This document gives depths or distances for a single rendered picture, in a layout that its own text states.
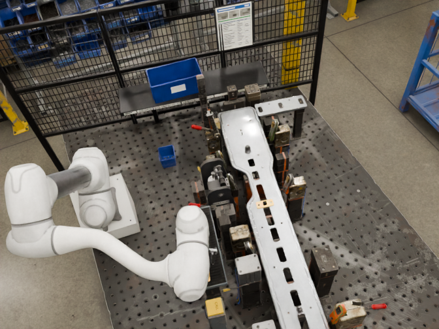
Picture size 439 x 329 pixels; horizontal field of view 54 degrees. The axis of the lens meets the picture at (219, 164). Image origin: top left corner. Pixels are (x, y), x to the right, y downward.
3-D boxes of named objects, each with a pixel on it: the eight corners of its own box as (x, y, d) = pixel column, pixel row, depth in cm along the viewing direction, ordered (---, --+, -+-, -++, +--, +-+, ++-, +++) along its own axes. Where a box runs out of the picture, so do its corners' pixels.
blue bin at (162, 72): (204, 91, 256) (202, 74, 245) (155, 104, 252) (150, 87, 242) (198, 74, 265) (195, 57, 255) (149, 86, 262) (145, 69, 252)
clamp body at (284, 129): (291, 171, 256) (294, 132, 228) (272, 175, 255) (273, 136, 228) (287, 159, 262) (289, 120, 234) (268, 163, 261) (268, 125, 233)
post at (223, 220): (235, 261, 224) (230, 223, 192) (226, 264, 223) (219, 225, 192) (233, 252, 227) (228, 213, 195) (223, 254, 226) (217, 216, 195)
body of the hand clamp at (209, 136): (223, 175, 258) (219, 136, 230) (212, 177, 257) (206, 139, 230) (221, 168, 261) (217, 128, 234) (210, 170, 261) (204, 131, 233)
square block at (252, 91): (260, 133, 276) (260, 91, 247) (249, 136, 275) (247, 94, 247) (257, 124, 281) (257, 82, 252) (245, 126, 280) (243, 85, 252)
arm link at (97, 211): (86, 226, 221) (79, 237, 199) (80, 191, 219) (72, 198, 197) (118, 221, 223) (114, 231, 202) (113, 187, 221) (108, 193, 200)
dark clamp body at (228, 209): (244, 253, 226) (242, 216, 196) (220, 258, 225) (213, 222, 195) (240, 235, 233) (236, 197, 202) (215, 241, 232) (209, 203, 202)
